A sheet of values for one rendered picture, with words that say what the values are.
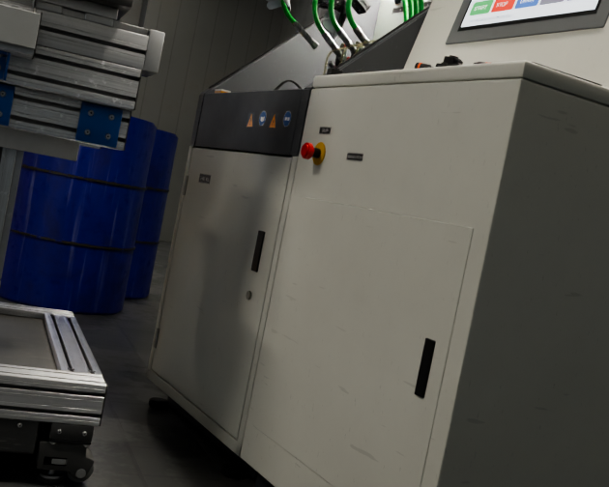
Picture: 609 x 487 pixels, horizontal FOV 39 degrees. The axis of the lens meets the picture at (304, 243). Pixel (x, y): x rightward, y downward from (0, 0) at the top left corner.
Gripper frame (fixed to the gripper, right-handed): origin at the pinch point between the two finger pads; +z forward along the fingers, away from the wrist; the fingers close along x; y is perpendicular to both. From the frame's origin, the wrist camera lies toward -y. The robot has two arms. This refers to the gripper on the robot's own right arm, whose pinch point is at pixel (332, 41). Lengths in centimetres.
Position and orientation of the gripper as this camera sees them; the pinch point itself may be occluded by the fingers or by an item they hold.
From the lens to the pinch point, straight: 244.7
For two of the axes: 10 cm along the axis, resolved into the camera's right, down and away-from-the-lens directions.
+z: -2.1, 9.8, 0.4
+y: -8.5, -1.6, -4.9
